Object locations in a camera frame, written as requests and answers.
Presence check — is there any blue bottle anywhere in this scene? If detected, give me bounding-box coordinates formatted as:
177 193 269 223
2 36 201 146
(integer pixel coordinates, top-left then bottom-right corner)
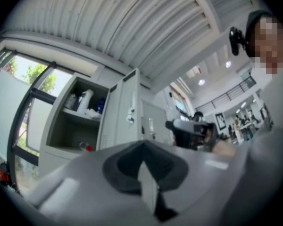
96 97 107 113

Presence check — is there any white plastic jug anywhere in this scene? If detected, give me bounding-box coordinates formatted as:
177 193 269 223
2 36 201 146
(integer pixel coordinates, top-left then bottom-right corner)
76 89 95 114

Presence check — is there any grey metal locker cabinet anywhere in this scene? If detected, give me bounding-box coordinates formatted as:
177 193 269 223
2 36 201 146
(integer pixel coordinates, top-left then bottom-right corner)
37 68 175 171

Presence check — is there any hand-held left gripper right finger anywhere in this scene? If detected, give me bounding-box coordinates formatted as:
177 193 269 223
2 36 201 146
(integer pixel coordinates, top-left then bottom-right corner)
142 140 250 226

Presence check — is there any black balcony railing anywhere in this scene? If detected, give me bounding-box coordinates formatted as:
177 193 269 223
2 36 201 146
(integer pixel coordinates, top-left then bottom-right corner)
195 75 257 112

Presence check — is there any grey locker door with vents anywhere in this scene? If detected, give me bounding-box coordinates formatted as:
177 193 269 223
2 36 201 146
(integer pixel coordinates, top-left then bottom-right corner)
96 83 124 152

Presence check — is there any black framed window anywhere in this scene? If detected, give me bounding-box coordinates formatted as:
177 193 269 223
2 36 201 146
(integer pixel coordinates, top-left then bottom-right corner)
0 47 75 193

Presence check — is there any white crumpled cloth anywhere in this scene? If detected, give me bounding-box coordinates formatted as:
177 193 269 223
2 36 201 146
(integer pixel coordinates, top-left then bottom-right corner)
84 108 102 120

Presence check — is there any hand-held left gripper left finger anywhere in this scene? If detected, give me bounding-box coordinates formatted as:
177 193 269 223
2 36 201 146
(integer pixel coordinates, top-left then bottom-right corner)
25 140 158 226

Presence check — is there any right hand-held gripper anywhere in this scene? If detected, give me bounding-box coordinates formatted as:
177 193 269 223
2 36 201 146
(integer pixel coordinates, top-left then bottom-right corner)
165 118 219 153

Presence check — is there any black and white wall poster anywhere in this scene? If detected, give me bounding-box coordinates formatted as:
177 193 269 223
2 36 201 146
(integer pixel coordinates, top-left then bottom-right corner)
214 113 227 129

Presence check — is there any grey locker door with handle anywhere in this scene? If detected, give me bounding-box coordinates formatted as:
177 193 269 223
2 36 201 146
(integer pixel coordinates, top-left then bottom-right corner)
114 68 142 148

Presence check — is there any clear bottle with red cap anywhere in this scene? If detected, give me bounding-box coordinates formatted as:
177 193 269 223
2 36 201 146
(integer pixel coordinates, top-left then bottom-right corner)
78 141 93 153

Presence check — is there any person's torso in grey shirt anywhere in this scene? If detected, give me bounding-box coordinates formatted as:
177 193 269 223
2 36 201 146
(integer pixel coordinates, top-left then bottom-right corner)
223 65 283 226

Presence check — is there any red object by window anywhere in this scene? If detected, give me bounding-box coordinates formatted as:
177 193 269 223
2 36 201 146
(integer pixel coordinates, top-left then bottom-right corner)
0 161 10 186

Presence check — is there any person's right hand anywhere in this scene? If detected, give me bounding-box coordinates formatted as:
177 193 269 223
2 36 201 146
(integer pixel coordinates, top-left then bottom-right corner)
213 140 237 157

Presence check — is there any person's head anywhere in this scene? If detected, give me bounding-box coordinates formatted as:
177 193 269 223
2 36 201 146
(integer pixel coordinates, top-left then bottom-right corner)
245 10 283 75

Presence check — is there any clear plastic bag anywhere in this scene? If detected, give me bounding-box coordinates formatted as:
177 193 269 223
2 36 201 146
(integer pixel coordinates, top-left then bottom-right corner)
63 92 79 110

